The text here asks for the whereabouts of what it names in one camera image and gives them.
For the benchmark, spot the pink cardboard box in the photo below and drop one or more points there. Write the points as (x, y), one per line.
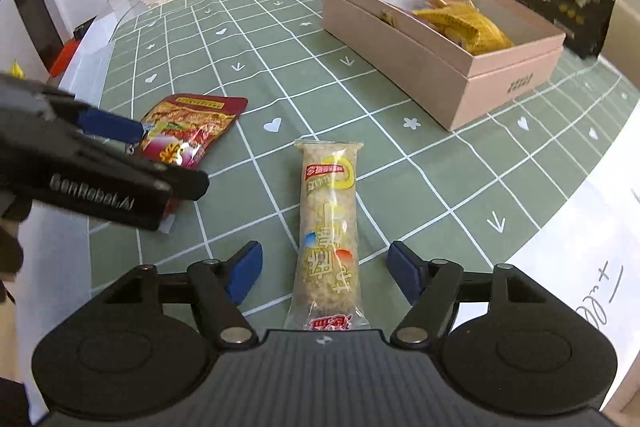
(400, 57)

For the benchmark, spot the rice bar clear packet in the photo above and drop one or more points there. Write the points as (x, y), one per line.
(325, 227)

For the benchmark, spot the white paper sheet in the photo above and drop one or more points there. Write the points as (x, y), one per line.
(600, 232)

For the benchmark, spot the red object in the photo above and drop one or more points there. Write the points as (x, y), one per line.
(65, 57)

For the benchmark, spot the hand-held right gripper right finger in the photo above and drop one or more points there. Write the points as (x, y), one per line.
(402, 269)

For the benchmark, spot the red snack packet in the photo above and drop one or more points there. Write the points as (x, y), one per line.
(195, 127)

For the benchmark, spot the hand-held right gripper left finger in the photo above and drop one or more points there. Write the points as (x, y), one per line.
(247, 269)

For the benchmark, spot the yellow snack packet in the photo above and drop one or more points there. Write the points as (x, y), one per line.
(480, 37)

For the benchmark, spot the golden snack packet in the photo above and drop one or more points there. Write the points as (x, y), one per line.
(440, 14)

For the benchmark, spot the green grid table mat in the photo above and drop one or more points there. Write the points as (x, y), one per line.
(350, 107)

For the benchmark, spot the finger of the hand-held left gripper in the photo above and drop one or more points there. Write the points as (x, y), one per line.
(185, 184)
(110, 123)

